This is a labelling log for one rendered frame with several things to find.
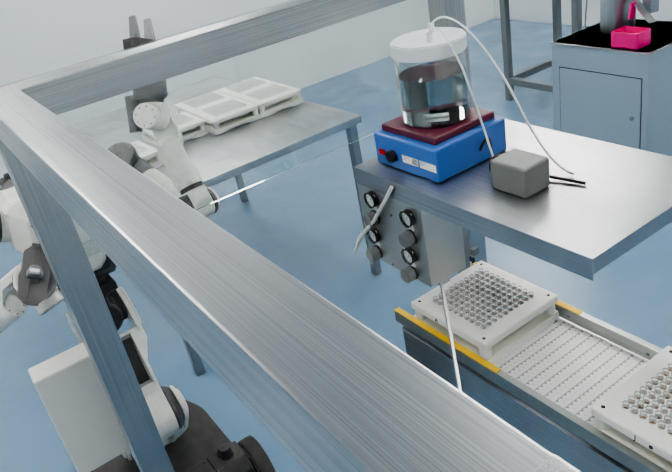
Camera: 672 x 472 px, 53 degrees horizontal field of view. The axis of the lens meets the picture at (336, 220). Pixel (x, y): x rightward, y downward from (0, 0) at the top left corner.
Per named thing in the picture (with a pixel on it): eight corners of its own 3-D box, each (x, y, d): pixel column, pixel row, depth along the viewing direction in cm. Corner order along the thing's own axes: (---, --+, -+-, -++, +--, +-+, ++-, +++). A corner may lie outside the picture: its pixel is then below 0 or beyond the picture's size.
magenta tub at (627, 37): (610, 47, 356) (610, 31, 352) (624, 41, 361) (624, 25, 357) (637, 50, 343) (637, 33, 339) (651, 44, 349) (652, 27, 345)
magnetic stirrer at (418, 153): (372, 164, 149) (365, 126, 145) (443, 132, 158) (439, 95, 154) (433, 187, 134) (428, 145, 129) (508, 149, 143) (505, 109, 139)
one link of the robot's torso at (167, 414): (132, 453, 201) (63, 315, 204) (185, 422, 209) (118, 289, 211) (138, 456, 187) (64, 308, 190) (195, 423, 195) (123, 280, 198)
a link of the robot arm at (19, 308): (19, 262, 150) (-19, 294, 153) (45, 293, 150) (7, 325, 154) (37, 254, 156) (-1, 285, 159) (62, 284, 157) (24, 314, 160)
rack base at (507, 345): (559, 319, 159) (559, 310, 158) (486, 370, 148) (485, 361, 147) (483, 281, 178) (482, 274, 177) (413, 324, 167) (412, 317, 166)
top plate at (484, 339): (559, 301, 157) (558, 294, 156) (484, 352, 146) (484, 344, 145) (481, 266, 176) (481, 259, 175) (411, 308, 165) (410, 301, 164)
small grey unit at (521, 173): (484, 186, 130) (481, 157, 127) (509, 173, 133) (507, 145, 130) (525, 200, 122) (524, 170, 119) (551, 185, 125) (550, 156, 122)
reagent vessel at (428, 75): (386, 122, 145) (372, 35, 136) (438, 100, 152) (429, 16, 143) (434, 136, 133) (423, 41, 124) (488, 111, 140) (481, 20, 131)
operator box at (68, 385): (72, 461, 145) (26, 368, 133) (146, 420, 153) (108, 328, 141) (80, 478, 140) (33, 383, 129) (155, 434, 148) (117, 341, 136)
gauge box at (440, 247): (368, 254, 160) (355, 179, 151) (402, 236, 165) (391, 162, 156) (431, 288, 143) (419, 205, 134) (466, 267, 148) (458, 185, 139)
